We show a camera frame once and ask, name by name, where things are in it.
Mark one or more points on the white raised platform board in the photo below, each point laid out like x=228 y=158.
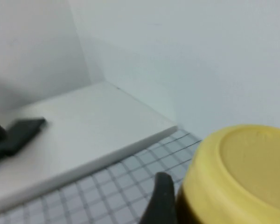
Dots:
x=84 y=128

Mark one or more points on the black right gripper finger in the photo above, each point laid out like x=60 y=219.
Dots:
x=162 y=200

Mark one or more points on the white grid-patterned table mat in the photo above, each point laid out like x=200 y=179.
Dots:
x=107 y=186

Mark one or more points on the yellow plastic cup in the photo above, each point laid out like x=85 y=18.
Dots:
x=235 y=175

